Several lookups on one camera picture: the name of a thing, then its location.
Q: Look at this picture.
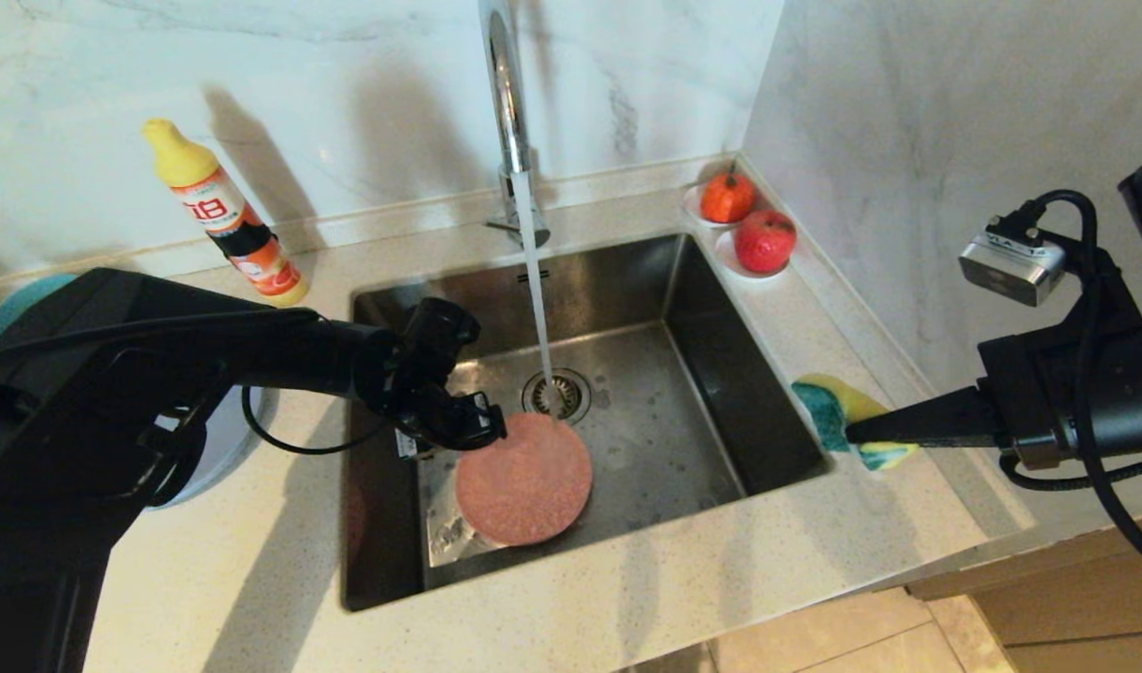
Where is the pink plate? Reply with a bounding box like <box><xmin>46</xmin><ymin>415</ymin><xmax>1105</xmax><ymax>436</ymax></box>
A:
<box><xmin>454</xmin><ymin>412</ymin><xmax>594</xmax><ymax>548</ymax></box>

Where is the yellow green sponge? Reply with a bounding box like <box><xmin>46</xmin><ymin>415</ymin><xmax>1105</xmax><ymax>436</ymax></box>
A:
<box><xmin>792</xmin><ymin>374</ymin><xmax>920</xmax><ymax>471</ymax></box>

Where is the orange detergent bottle yellow cap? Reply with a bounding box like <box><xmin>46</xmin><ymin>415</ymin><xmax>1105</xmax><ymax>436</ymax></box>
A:
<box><xmin>142</xmin><ymin>118</ymin><xmax>308</xmax><ymax>307</ymax></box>

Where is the chrome faucet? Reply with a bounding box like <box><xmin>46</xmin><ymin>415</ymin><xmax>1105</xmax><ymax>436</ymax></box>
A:
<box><xmin>478</xmin><ymin>0</ymin><xmax>551</xmax><ymax>250</ymax></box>

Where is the blue bowl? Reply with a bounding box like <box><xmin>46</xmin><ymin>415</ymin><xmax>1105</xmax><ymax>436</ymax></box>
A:
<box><xmin>0</xmin><ymin>272</ymin><xmax>79</xmax><ymax>342</ymax></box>

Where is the metal sink drain strainer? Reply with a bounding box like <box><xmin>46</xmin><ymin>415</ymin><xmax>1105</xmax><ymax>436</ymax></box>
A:
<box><xmin>521</xmin><ymin>367</ymin><xmax>592</xmax><ymax>426</ymax></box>

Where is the stainless steel sink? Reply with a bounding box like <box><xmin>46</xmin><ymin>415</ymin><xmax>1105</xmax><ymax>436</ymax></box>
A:
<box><xmin>344</xmin><ymin>234</ymin><xmax>835</xmax><ymax>613</ymax></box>

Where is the clear water stream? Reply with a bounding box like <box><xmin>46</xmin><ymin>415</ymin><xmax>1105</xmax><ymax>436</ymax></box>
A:
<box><xmin>513</xmin><ymin>171</ymin><xmax>566</xmax><ymax>422</ymax></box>

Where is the brown wooden cabinet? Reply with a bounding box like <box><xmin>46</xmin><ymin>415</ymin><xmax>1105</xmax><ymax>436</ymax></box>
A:
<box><xmin>907</xmin><ymin>509</ymin><xmax>1142</xmax><ymax>673</ymax></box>

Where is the light blue plate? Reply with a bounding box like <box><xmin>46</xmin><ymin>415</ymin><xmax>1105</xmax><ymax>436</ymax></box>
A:
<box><xmin>146</xmin><ymin>385</ymin><xmax>280</xmax><ymax>510</ymax></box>

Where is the red toy apple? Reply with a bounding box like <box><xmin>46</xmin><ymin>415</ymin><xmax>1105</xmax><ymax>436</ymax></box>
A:
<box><xmin>734</xmin><ymin>209</ymin><xmax>799</xmax><ymax>275</ymax></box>

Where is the small white dish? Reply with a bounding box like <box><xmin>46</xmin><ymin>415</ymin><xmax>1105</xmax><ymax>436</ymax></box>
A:
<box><xmin>714</xmin><ymin>229</ymin><xmax>791</xmax><ymax>280</ymax></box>
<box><xmin>680</xmin><ymin>182</ymin><xmax>754</xmax><ymax>231</ymax></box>

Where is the orange toy persimmon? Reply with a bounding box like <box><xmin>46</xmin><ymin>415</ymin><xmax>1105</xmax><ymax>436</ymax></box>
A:
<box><xmin>699</xmin><ymin>164</ymin><xmax>756</xmax><ymax>225</ymax></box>

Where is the black braided cable sleeve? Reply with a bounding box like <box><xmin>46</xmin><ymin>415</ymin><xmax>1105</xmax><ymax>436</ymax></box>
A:
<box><xmin>999</xmin><ymin>453</ymin><xmax>1142</xmax><ymax>493</ymax></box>

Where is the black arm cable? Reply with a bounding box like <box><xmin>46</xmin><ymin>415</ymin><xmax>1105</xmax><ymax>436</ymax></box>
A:
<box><xmin>987</xmin><ymin>190</ymin><xmax>1142</xmax><ymax>577</ymax></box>
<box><xmin>241</xmin><ymin>383</ymin><xmax>390</xmax><ymax>457</ymax></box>

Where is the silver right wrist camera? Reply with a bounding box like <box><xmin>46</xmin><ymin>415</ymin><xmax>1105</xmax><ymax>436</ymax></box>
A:
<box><xmin>958</xmin><ymin>220</ymin><xmax>1067</xmax><ymax>308</ymax></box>

